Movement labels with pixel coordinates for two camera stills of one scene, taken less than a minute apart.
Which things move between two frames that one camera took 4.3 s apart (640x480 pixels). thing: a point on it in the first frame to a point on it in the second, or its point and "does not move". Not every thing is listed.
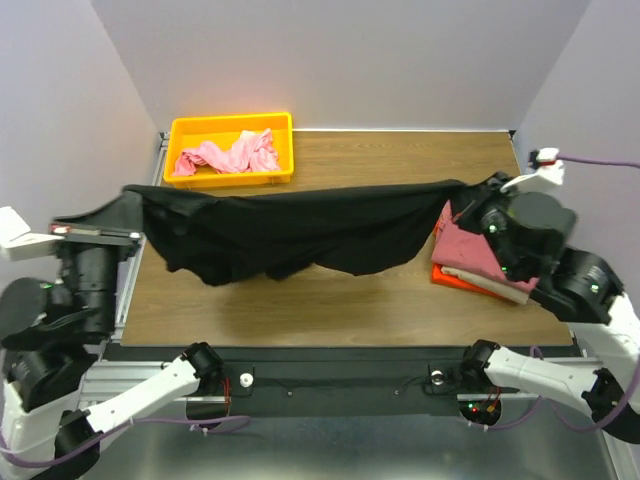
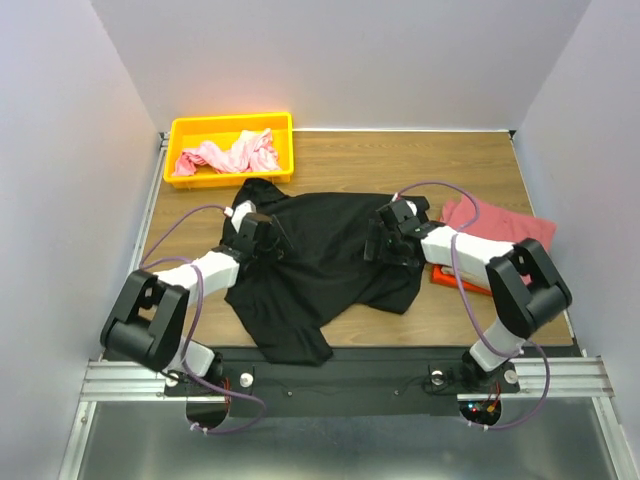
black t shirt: (219, 238) to (281, 302)
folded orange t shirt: (439, 277) does not move
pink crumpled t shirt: (256, 151) does not move
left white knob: (246, 379) does not move
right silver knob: (437, 377) does not move
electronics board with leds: (481, 411) does not move
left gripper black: (124, 212) to (278, 241)
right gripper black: (480, 206) to (375, 240)
